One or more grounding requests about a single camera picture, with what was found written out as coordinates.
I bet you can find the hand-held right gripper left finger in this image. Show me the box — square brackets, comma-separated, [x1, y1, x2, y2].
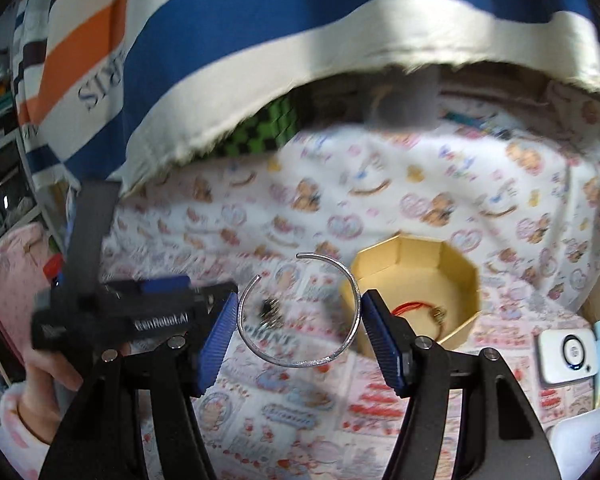
[40, 291, 240, 480]

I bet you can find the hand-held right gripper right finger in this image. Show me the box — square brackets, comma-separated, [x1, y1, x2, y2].
[361, 289, 564, 480]

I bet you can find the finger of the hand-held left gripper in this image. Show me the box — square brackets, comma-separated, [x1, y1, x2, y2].
[139, 274, 239, 307]

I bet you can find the silver bangle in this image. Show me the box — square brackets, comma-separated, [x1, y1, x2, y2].
[236, 252, 364, 369]

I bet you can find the octagonal cardboard box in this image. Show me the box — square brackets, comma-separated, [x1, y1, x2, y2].
[339, 233, 482, 362]

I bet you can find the person's left forearm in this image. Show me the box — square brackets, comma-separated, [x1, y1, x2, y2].
[0, 382, 57, 480]

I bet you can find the person's left hand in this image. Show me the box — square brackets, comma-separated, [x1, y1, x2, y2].
[21, 349, 85, 445]

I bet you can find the small red object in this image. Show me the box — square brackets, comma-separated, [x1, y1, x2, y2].
[43, 253, 67, 282]

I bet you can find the small dark earring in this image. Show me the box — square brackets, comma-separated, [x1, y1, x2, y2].
[253, 298, 282, 323]

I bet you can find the pink cloth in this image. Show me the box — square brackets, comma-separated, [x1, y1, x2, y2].
[0, 221, 57, 383]

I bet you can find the cartoon print bed sheet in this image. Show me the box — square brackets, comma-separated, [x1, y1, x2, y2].
[99, 77, 600, 480]

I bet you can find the cluttered shelf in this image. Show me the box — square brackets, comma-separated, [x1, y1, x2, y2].
[0, 42, 47, 256]

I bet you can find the white rounded device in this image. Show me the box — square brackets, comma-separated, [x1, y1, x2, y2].
[536, 328, 599, 389]

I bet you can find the green black checkered cloth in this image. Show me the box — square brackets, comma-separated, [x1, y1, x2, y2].
[214, 96, 302, 160]

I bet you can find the white paper sheet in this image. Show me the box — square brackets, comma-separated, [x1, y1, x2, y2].
[549, 409, 600, 480]

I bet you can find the grey fuzzy object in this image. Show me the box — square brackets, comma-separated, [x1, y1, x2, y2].
[364, 71, 442, 130]

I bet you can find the blue white orange striped blanket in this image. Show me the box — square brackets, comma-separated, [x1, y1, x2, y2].
[14, 0, 600, 197]

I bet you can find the red string bracelet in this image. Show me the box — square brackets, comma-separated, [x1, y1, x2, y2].
[392, 299, 450, 327]

